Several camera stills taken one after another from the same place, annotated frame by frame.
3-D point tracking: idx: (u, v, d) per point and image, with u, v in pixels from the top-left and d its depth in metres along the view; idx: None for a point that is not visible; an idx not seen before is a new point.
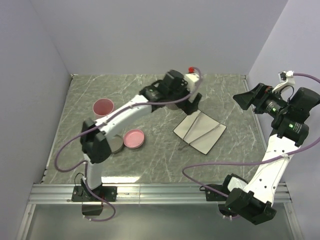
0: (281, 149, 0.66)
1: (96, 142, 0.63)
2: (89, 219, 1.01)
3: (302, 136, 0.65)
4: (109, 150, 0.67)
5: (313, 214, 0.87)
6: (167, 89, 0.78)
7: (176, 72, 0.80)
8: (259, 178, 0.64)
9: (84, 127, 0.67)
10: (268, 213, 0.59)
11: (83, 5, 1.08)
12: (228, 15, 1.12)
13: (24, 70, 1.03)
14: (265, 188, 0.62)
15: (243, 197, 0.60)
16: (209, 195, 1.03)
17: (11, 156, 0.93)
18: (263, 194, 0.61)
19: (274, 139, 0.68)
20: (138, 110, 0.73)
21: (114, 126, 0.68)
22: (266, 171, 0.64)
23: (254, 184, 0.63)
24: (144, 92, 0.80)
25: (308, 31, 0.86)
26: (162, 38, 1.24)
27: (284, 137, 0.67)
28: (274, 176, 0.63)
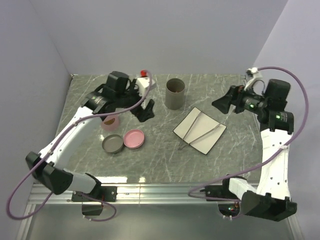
0: (278, 142, 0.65)
1: (47, 177, 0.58)
2: (89, 219, 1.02)
3: (291, 123, 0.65)
4: (68, 174, 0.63)
5: (313, 214, 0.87)
6: (114, 92, 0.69)
7: (119, 72, 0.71)
8: (270, 176, 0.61)
9: (29, 163, 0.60)
10: (292, 209, 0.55)
11: (84, 6, 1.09)
12: (228, 15, 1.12)
13: (24, 70, 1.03)
14: (278, 184, 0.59)
15: (264, 202, 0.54)
16: (210, 195, 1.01)
17: (11, 156, 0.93)
18: (279, 191, 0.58)
19: (269, 134, 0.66)
20: (85, 125, 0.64)
21: (62, 152, 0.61)
22: (272, 167, 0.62)
23: (267, 184, 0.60)
24: (87, 100, 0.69)
25: (307, 32, 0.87)
26: (162, 38, 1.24)
27: (277, 130, 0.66)
28: (282, 170, 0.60)
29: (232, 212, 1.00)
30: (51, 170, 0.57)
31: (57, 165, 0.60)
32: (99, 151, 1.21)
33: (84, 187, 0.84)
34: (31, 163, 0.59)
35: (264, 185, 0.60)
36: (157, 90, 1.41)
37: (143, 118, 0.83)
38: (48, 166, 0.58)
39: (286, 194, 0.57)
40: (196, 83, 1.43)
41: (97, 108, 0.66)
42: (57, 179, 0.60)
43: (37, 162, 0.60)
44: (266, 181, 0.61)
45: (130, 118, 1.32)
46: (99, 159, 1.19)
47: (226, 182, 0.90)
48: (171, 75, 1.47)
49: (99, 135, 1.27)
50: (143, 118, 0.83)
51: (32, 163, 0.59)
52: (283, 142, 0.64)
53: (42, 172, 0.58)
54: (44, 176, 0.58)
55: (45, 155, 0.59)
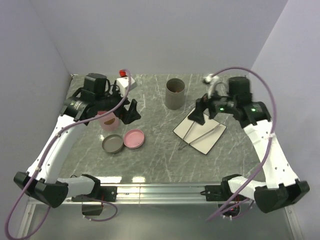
0: (264, 132, 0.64)
1: (41, 195, 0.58)
2: (89, 219, 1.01)
3: (267, 111, 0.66)
4: (62, 186, 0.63)
5: (313, 214, 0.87)
6: (94, 95, 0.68)
7: (95, 73, 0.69)
8: (274, 167, 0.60)
9: (19, 184, 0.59)
10: (306, 188, 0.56)
11: (83, 6, 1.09)
12: (228, 16, 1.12)
13: (24, 70, 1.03)
14: (284, 171, 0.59)
15: (280, 194, 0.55)
16: (209, 195, 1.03)
17: (10, 156, 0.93)
18: (288, 177, 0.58)
19: (254, 127, 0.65)
20: (68, 134, 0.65)
21: (50, 167, 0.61)
22: (271, 158, 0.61)
23: (275, 175, 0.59)
24: (66, 106, 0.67)
25: (307, 32, 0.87)
26: (162, 38, 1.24)
27: (260, 122, 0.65)
28: (280, 156, 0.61)
29: (232, 212, 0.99)
30: (43, 185, 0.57)
31: (49, 180, 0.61)
32: (99, 151, 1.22)
33: (82, 191, 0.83)
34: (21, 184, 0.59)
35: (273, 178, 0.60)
36: (157, 90, 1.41)
37: (127, 120, 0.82)
38: (40, 183, 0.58)
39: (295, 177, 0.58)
40: (196, 83, 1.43)
41: (78, 114, 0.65)
42: (52, 192, 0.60)
43: (26, 182, 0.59)
44: (273, 172, 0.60)
45: None
46: (99, 159, 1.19)
47: (225, 181, 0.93)
48: (171, 75, 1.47)
49: (99, 135, 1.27)
50: (128, 120, 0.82)
51: (22, 183, 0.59)
52: (268, 131, 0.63)
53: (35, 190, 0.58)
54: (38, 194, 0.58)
55: (34, 173, 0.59)
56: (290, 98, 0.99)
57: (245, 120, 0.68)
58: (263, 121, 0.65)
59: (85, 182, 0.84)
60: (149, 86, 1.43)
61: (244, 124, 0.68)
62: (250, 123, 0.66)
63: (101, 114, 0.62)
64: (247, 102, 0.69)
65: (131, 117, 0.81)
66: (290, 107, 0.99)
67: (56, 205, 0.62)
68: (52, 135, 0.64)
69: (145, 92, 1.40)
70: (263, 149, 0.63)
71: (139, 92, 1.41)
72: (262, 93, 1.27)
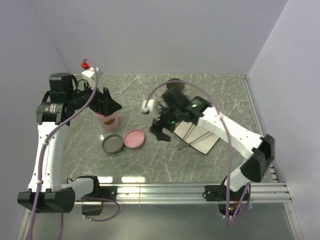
0: (213, 116, 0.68)
1: (53, 204, 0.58)
2: (89, 219, 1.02)
3: (204, 100, 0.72)
4: (68, 190, 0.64)
5: (313, 214, 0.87)
6: (64, 93, 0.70)
7: (57, 73, 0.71)
8: (238, 138, 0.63)
9: (23, 203, 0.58)
10: (271, 139, 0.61)
11: (84, 6, 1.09)
12: (228, 16, 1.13)
13: (24, 70, 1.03)
14: (247, 136, 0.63)
15: (257, 157, 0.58)
16: (209, 195, 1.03)
17: (10, 156, 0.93)
18: (254, 140, 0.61)
19: (204, 118, 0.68)
20: (55, 139, 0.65)
21: (51, 175, 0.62)
22: (231, 131, 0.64)
23: (244, 143, 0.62)
24: (41, 113, 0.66)
25: (307, 33, 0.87)
26: (162, 38, 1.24)
27: (205, 112, 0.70)
28: (237, 126, 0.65)
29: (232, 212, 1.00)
30: (53, 194, 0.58)
31: (54, 187, 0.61)
32: (99, 151, 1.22)
33: (84, 191, 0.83)
34: (28, 202, 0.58)
35: (243, 147, 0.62)
36: (157, 90, 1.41)
37: (106, 112, 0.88)
38: (48, 194, 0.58)
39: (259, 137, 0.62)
40: (196, 83, 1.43)
41: (58, 116, 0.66)
42: (63, 198, 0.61)
43: (32, 198, 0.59)
44: (240, 143, 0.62)
45: (129, 118, 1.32)
46: (99, 159, 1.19)
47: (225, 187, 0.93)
48: (171, 75, 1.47)
49: (99, 135, 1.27)
50: (107, 112, 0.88)
51: (30, 201, 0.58)
52: (217, 114, 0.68)
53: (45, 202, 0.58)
54: (49, 205, 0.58)
55: (38, 186, 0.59)
56: (290, 98, 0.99)
57: (193, 118, 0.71)
58: (206, 110, 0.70)
59: (85, 183, 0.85)
60: (149, 86, 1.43)
61: (195, 121, 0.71)
62: (198, 117, 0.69)
63: (81, 110, 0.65)
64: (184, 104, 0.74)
65: (109, 107, 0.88)
66: (290, 107, 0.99)
67: (69, 210, 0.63)
68: (39, 144, 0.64)
69: (145, 92, 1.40)
70: (221, 130, 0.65)
71: (139, 92, 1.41)
72: (262, 93, 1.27)
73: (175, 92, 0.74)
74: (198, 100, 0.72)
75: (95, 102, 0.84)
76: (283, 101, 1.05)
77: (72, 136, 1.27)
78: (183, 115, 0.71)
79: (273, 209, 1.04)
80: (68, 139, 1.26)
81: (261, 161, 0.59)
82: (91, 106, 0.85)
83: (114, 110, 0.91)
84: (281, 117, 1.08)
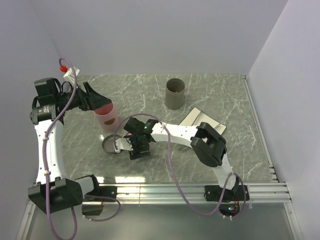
0: (158, 128, 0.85)
1: (64, 190, 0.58)
2: (90, 219, 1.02)
3: (150, 120, 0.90)
4: (76, 183, 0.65)
5: (313, 214, 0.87)
6: (52, 95, 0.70)
7: (41, 79, 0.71)
8: (179, 134, 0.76)
9: (35, 198, 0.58)
10: (204, 123, 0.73)
11: (83, 6, 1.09)
12: (228, 15, 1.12)
13: (24, 71, 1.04)
14: (185, 131, 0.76)
15: (194, 141, 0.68)
16: (209, 195, 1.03)
17: (10, 156, 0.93)
18: (191, 131, 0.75)
19: (153, 133, 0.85)
20: (55, 133, 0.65)
21: (57, 165, 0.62)
22: (173, 132, 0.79)
23: (184, 137, 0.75)
24: (35, 115, 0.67)
25: (308, 33, 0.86)
26: (162, 39, 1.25)
27: (153, 128, 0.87)
28: (176, 128, 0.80)
29: (232, 212, 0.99)
30: (63, 181, 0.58)
31: (63, 176, 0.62)
32: (99, 151, 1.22)
33: (85, 191, 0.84)
34: (40, 196, 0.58)
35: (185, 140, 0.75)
36: (157, 90, 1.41)
37: (95, 106, 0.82)
38: (57, 181, 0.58)
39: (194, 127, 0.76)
40: (196, 83, 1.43)
41: (52, 114, 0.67)
42: (72, 186, 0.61)
43: (43, 192, 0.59)
44: (182, 138, 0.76)
45: None
46: (99, 159, 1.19)
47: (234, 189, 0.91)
48: (170, 75, 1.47)
49: (99, 135, 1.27)
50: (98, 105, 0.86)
51: (41, 193, 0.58)
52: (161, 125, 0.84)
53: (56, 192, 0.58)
54: (60, 194, 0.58)
55: (46, 176, 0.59)
56: (290, 97, 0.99)
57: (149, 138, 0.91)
58: (155, 126, 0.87)
59: (85, 182, 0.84)
60: (149, 85, 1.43)
61: (152, 139, 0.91)
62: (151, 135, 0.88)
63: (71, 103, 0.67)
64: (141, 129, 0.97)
65: (95, 100, 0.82)
66: (290, 107, 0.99)
67: (79, 201, 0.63)
68: (40, 139, 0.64)
69: (145, 92, 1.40)
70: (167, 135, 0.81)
71: (139, 92, 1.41)
72: (262, 93, 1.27)
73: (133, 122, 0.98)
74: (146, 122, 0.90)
75: (81, 100, 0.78)
76: (283, 101, 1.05)
77: (72, 136, 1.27)
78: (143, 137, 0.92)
79: (273, 209, 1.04)
80: (68, 139, 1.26)
81: (199, 143, 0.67)
82: (79, 105, 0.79)
83: (103, 103, 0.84)
84: (281, 117, 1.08)
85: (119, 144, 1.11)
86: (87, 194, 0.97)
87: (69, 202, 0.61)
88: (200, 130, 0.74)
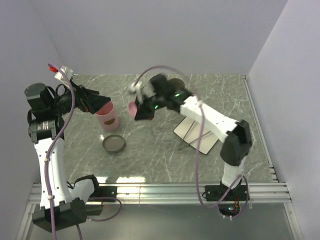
0: (193, 104, 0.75)
1: (69, 214, 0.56)
2: (89, 218, 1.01)
3: (186, 91, 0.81)
4: (80, 200, 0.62)
5: (313, 213, 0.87)
6: (49, 108, 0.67)
7: (33, 88, 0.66)
8: (215, 122, 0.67)
9: (40, 222, 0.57)
10: (245, 123, 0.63)
11: (83, 6, 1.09)
12: (228, 15, 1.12)
13: (24, 71, 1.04)
14: (223, 121, 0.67)
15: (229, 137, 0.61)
16: (209, 195, 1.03)
17: (10, 155, 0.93)
18: (228, 124, 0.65)
19: (185, 106, 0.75)
20: (56, 154, 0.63)
21: (61, 188, 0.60)
22: (209, 117, 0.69)
23: (219, 127, 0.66)
24: (34, 132, 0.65)
25: (307, 33, 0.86)
26: (162, 38, 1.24)
27: (186, 100, 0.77)
28: (214, 113, 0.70)
29: (232, 212, 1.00)
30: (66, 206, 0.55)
31: (68, 199, 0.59)
32: (99, 151, 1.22)
33: (87, 197, 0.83)
34: (44, 219, 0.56)
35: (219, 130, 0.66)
36: None
37: (93, 108, 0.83)
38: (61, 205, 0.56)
39: (233, 121, 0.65)
40: (196, 83, 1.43)
41: (53, 131, 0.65)
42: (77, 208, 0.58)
43: (48, 216, 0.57)
44: (216, 127, 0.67)
45: (130, 118, 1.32)
46: (100, 159, 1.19)
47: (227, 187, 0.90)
48: (170, 75, 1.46)
49: (99, 135, 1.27)
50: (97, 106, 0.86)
51: (46, 218, 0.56)
52: (197, 102, 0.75)
53: (60, 215, 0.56)
54: (65, 218, 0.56)
55: (50, 201, 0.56)
56: (290, 98, 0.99)
57: (177, 106, 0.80)
58: (188, 99, 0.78)
59: (86, 184, 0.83)
60: None
61: (178, 110, 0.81)
62: (180, 106, 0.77)
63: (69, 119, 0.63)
64: (170, 90, 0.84)
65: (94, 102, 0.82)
66: (290, 107, 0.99)
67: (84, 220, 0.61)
68: (42, 161, 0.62)
69: None
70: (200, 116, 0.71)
71: None
72: (262, 93, 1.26)
73: (163, 78, 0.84)
74: (181, 90, 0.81)
75: (79, 103, 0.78)
76: (283, 101, 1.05)
77: (72, 136, 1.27)
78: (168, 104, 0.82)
79: (273, 209, 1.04)
80: (68, 139, 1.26)
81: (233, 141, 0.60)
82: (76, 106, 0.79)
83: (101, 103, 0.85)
84: (281, 117, 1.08)
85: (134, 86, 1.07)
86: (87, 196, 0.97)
87: (74, 223, 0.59)
88: (238, 128, 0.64)
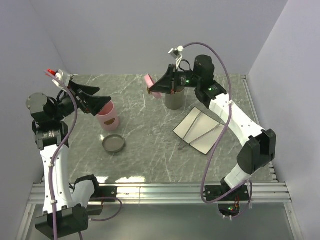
0: (224, 101, 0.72)
1: (71, 219, 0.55)
2: (89, 219, 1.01)
3: (222, 87, 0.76)
4: (83, 207, 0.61)
5: (313, 213, 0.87)
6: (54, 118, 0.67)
7: (34, 101, 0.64)
8: (240, 125, 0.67)
9: (42, 227, 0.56)
10: (272, 133, 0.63)
11: (83, 5, 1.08)
12: (228, 15, 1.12)
13: (23, 71, 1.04)
14: (249, 125, 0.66)
15: (252, 143, 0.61)
16: (209, 195, 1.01)
17: (10, 155, 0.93)
18: (254, 130, 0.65)
19: (215, 102, 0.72)
20: (61, 160, 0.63)
21: (65, 194, 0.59)
22: (237, 119, 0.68)
23: (243, 131, 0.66)
24: (41, 140, 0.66)
25: (308, 33, 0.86)
26: (162, 38, 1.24)
27: (218, 96, 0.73)
28: (242, 115, 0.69)
29: (232, 212, 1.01)
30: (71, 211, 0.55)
31: (70, 204, 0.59)
32: (99, 151, 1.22)
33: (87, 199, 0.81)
34: (46, 224, 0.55)
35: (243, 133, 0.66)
36: None
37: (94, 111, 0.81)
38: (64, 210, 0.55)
39: (260, 128, 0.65)
40: None
41: (58, 138, 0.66)
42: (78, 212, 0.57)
43: (50, 221, 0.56)
44: (241, 129, 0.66)
45: (130, 118, 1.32)
46: (100, 159, 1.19)
47: (225, 184, 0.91)
48: None
49: (100, 135, 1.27)
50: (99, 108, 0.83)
51: (48, 224, 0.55)
52: (227, 101, 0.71)
53: (62, 220, 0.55)
54: (67, 223, 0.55)
55: (53, 206, 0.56)
56: (290, 98, 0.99)
57: (207, 101, 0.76)
58: (219, 94, 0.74)
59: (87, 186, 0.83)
60: None
61: (206, 104, 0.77)
62: (210, 100, 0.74)
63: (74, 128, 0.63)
64: (208, 80, 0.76)
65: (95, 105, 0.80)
66: (290, 107, 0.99)
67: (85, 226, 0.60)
68: (46, 166, 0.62)
69: (145, 92, 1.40)
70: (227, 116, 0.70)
71: (139, 92, 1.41)
72: (262, 93, 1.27)
73: (210, 65, 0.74)
74: (217, 86, 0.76)
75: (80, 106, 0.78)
76: (283, 101, 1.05)
77: (72, 136, 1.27)
78: (199, 95, 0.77)
79: (273, 209, 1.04)
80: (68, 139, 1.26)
81: (256, 148, 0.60)
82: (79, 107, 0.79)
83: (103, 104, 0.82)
84: (281, 118, 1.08)
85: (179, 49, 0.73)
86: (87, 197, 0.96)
87: (75, 228, 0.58)
88: (263, 137, 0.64)
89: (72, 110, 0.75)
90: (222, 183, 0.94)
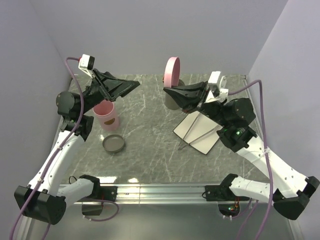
0: (258, 147, 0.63)
1: (43, 206, 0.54)
2: (90, 219, 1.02)
3: (250, 127, 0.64)
4: (62, 200, 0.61)
5: (313, 214, 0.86)
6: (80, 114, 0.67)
7: (66, 98, 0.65)
8: (283, 177, 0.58)
9: (18, 198, 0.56)
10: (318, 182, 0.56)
11: (82, 6, 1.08)
12: (227, 16, 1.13)
13: (24, 71, 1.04)
14: (293, 176, 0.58)
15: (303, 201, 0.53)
16: (209, 195, 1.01)
17: (10, 155, 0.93)
18: (299, 181, 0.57)
19: (248, 149, 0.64)
20: (70, 147, 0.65)
21: (53, 179, 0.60)
22: (277, 169, 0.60)
23: (288, 185, 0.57)
24: (65, 123, 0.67)
25: (307, 34, 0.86)
26: (161, 39, 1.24)
27: (250, 142, 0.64)
28: (283, 165, 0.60)
29: (232, 212, 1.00)
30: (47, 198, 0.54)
31: (50, 192, 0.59)
32: (99, 150, 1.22)
33: (77, 198, 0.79)
34: (21, 197, 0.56)
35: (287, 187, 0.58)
36: (157, 89, 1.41)
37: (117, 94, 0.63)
38: (43, 193, 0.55)
39: (305, 178, 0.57)
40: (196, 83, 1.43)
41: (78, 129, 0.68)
42: (55, 204, 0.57)
43: (27, 196, 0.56)
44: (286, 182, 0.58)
45: (130, 118, 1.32)
46: (100, 159, 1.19)
47: (225, 186, 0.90)
48: None
49: (99, 135, 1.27)
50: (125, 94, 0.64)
51: (24, 196, 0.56)
52: (261, 146, 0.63)
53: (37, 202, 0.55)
54: (39, 206, 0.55)
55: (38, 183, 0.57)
56: (290, 99, 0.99)
57: (235, 144, 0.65)
58: (251, 140, 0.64)
59: (85, 185, 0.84)
60: (149, 86, 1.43)
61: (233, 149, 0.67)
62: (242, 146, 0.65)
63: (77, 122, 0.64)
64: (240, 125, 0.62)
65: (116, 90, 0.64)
66: (291, 107, 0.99)
67: (54, 222, 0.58)
68: (55, 145, 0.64)
69: (145, 92, 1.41)
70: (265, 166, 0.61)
71: (139, 92, 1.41)
72: None
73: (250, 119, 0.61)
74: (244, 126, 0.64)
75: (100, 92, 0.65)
76: (283, 102, 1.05)
77: None
78: (224, 140, 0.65)
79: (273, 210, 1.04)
80: None
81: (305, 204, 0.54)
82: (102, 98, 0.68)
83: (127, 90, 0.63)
84: (281, 118, 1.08)
85: (222, 82, 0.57)
86: (87, 198, 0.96)
87: (44, 217, 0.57)
88: (309, 188, 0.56)
89: (102, 99, 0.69)
90: (222, 186, 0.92)
